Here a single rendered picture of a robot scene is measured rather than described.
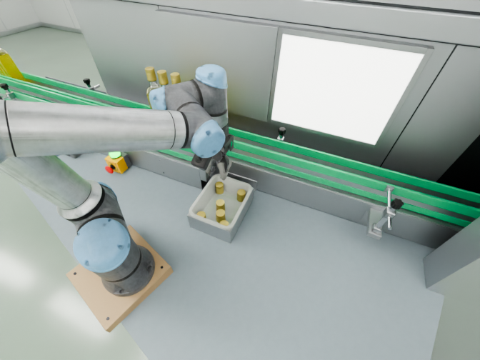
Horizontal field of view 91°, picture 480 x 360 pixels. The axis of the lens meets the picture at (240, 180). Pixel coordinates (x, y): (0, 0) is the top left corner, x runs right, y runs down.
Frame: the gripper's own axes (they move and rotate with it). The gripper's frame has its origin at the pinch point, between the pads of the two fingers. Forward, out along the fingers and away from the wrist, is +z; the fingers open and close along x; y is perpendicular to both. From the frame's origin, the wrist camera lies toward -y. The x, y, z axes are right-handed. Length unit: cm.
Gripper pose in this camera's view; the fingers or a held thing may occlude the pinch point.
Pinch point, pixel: (215, 176)
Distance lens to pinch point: 81.5
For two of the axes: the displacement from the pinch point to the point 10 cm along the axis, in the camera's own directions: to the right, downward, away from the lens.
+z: -0.2, 6.8, 7.3
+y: 4.4, -6.5, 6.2
